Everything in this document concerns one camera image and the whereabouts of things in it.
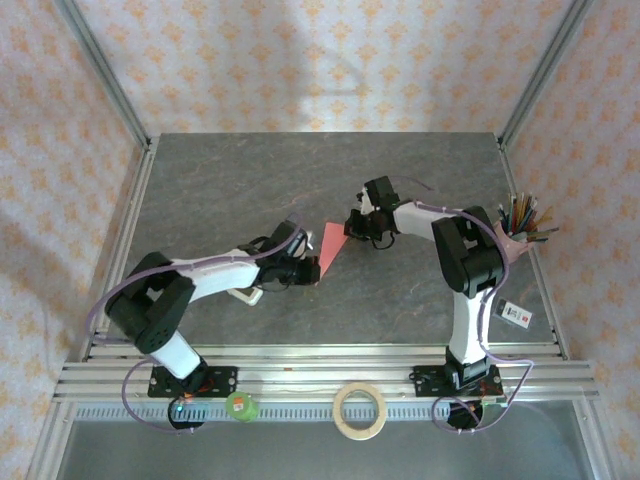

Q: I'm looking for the beige masking tape roll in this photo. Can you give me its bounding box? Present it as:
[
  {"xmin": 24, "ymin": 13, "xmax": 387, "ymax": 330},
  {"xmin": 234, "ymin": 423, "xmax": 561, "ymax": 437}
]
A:
[{"xmin": 332, "ymin": 382, "xmax": 387, "ymax": 441}]

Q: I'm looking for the pink pen cup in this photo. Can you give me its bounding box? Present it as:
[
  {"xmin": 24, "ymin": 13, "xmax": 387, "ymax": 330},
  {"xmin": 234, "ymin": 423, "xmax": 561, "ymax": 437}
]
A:
[{"xmin": 492, "ymin": 219, "xmax": 531, "ymax": 261}]

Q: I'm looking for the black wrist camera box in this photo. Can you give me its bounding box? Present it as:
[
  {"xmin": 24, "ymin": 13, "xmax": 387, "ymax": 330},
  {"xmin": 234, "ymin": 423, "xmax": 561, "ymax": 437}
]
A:
[
  {"xmin": 355, "ymin": 176, "xmax": 401, "ymax": 216},
  {"xmin": 272, "ymin": 219, "xmax": 314, "ymax": 259}
]

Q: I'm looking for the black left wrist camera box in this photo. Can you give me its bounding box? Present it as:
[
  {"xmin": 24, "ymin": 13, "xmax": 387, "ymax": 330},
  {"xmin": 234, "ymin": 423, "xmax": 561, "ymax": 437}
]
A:
[{"xmin": 272, "ymin": 219, "xmax": 314, "ymax": 259}]

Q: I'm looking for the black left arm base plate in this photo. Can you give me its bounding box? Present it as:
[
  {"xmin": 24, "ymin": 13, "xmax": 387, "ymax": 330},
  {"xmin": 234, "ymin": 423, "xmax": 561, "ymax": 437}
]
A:
[{"xmin": 148, "ymin": 364, "xmax": 239, "ymax": 399}]

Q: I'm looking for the pink paper sheet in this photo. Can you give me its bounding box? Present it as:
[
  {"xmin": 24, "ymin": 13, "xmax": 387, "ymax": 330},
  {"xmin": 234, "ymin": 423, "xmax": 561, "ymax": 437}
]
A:
[{"xmin": 315, "ymin": 221, "xmax": 351, "ymax": 285}]

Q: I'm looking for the aluminium table side rail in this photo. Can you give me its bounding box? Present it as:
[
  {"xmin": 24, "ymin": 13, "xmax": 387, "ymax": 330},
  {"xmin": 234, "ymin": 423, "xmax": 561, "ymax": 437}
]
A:
[
  {"xmin": 497, "ymin": 139, "xmax": 571, "ymax": 361},
  {"xmin": 79, "ymin": 137, "xmax": 161, "ymax": 361}
]

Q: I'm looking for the wide aluminium base rail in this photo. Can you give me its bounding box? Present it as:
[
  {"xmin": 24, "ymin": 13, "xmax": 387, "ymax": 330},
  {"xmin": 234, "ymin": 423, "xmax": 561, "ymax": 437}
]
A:
[{"xmin": 52, "ymin": 360, "xmax": 601, "ymax": 404}]

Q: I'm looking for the black round cable port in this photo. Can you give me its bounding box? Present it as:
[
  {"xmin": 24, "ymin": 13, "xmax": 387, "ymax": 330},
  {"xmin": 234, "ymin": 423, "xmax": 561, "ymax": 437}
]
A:
[
  {"xmin": 447, "ymin": 399, "xmax": 484, "ymax": 434},
  {"xmin": 167, "ymin": 397, "xmax": 209, "ymax": 434}
]

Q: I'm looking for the grey slotted cable duct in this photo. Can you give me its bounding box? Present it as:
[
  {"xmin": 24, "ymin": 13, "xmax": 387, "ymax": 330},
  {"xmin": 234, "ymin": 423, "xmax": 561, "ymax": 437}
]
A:
[{"xmin": 69, "ymin": 402, "xmax": 586, "ymax": 424}]

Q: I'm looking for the aluminium frame post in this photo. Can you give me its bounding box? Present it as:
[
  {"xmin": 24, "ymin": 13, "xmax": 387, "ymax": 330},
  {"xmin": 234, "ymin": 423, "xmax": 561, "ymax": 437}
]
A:
[
  {"xmin": 53, "ymin": 0, "xmax": 154, "ymax": 151},
  {"xmin": 497, "ymin": 0, "xmax": 596, "ymax": 151}
]

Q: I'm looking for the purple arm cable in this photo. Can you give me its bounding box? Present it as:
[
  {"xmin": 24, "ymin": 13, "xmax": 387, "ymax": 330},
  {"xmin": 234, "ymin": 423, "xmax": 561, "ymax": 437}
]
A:
[
  {"xmin": 85, "ymin": 212, "xmax": 306, "ymax": 436},
  {"xmin": 389, "ymin": 174, "xmax": 532, "ymax": 434}
]

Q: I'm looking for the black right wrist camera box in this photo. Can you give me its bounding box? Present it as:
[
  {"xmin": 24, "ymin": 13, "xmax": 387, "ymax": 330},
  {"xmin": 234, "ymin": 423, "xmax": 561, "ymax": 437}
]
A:
[{"xmin": 355, "ymin": 176, "xmax": 401, "ymax": 216}]

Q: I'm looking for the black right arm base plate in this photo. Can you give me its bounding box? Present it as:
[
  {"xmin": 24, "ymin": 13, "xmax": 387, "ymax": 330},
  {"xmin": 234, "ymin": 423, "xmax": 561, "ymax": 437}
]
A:
[{"xmin": 412, "ymin": 364, "xmax": 503, "ymax": 399}]

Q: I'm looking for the narrow aluminium rail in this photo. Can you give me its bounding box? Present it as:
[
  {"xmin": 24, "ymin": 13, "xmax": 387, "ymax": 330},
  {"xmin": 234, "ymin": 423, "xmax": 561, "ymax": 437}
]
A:
[{"xmin": 82, "ymin": 343, "xmax": 571, "ymax": 362}]

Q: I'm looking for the black white badge card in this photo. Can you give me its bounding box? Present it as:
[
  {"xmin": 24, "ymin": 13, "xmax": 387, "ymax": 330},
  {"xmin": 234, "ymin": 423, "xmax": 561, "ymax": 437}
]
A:
[{"xmin": 492, "ymin": 297, "xmax": 534, "ymax": 331}]

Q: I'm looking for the white digital timer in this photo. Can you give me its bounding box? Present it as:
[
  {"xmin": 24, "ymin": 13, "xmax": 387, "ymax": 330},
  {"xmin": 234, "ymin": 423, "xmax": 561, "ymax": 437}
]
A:
[{"xmin": 228, "ymin": 284, "xmax": 265, "ymax": 307}]

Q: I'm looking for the orange pencil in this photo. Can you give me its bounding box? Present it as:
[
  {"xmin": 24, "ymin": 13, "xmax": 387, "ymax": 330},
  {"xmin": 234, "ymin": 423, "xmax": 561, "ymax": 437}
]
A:
[{"xmin": 529, "ymin": 207, "xmax": 554, "ymax": 232}]

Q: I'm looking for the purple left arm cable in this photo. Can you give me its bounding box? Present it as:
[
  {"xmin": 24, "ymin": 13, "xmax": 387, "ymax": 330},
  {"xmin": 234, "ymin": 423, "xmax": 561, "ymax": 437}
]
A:
[{"xmin": 85, "ymin": 212, "xmax": 306, "ymax": 436}]

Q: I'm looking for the aluminium frame leg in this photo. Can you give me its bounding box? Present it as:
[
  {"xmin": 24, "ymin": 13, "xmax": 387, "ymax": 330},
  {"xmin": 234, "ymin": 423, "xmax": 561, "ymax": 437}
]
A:
[
  {"xmin": 573, "ymin": 401, "xmax": 615, "ymax": 480},
  {"xmin": 27, "ymin": 402, "xmax": 76, "ymax": 480}
]

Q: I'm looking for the green tape roll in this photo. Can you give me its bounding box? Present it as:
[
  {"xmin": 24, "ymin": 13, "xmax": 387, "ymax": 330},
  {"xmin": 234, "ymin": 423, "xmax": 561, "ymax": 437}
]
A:
[{"xmin": 224, "ymin": 390, "xmax": 260, "ymax": 424}]

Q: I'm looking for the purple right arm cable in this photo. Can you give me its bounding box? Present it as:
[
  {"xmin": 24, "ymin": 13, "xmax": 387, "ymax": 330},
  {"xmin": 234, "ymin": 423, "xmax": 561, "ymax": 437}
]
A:
[{"xmin": 389, "ymin": 174, "xmax": 532, "ymax": 434}]

